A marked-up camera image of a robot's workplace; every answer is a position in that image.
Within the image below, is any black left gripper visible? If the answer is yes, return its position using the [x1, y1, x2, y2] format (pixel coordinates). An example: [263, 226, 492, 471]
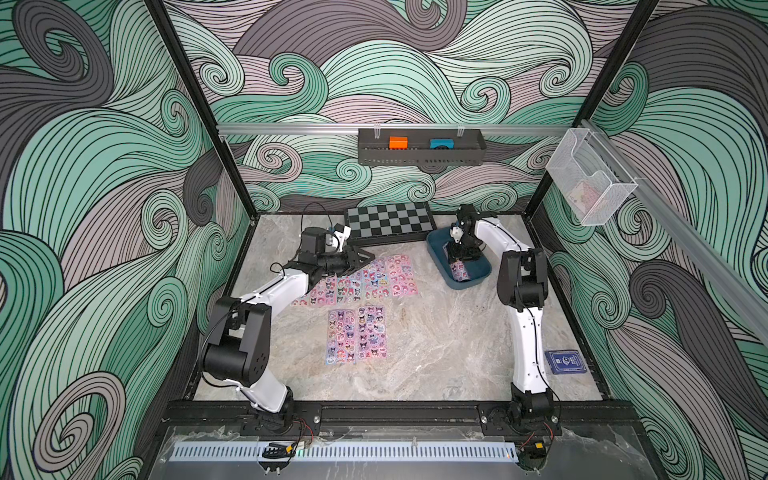
[316, 248, 374, 278]

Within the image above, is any lilac small sticker sheet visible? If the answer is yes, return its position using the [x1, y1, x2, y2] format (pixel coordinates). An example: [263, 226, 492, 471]
[336, 270, 363, 304]

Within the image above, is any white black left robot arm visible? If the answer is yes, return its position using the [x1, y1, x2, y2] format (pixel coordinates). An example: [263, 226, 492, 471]
[197, 224, 375, 416]

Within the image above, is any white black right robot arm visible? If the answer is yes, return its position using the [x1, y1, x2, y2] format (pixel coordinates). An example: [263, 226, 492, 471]
[446, 204, 559, 435]

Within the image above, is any teal plastic storage box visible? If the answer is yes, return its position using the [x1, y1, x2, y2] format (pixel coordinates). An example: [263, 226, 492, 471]
[426, 227, 492, 290]

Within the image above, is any black grey chessboard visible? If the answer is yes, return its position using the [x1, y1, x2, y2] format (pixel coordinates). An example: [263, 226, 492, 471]
[344, 202, 436, 247]

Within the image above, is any teal block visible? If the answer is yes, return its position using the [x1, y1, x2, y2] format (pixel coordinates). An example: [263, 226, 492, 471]
[429, 138, 455, 150]

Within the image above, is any orange block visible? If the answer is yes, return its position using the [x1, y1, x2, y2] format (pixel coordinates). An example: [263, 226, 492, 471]
[388, 136, 409, 150]

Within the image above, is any blue card pack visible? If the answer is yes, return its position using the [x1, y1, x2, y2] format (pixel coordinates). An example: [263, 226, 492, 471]
[544, 350, 588, 375]

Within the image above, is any black wall shelf tray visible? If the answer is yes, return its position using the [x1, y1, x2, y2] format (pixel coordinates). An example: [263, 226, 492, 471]
[357, 129, 487, 168]

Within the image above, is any aluminium rail back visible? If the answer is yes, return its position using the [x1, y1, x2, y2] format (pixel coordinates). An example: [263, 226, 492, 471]
[217, 122, 570, 137]

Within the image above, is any aluminium rail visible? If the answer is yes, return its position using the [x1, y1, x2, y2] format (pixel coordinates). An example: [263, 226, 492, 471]
[217, 122, 570, 137]
[580, 120, 767, 345]

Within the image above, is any clear acrylic wall holder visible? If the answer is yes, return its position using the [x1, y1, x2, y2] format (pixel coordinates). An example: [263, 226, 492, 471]
[546, 128, 637, 226]

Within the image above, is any white slotted cable duct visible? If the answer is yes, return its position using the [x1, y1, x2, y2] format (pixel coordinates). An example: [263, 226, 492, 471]
[169, 440, 519, 463]

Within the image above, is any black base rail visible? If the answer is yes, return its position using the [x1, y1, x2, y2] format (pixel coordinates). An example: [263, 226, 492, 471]
[160, 400, 639, 438]

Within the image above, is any aluminium rail right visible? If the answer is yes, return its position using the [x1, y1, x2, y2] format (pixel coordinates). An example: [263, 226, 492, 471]
[580, 120, 767, 345]

